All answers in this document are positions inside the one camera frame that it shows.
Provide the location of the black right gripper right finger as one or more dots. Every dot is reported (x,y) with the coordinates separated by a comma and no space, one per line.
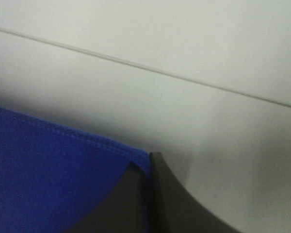
(174,209)

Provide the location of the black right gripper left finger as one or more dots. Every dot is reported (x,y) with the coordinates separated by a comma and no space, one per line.
(122,211)

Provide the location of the blue microfibre towel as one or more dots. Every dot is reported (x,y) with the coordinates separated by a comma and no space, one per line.
(51,176)

